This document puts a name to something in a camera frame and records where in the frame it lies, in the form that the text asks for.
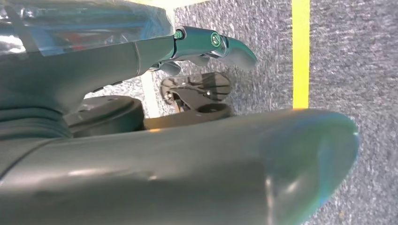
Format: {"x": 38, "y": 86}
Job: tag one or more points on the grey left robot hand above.
{"x": 93, "y": 62}

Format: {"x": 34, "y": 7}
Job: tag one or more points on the yellow floor tape square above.
{"x": 301, "y": 62}

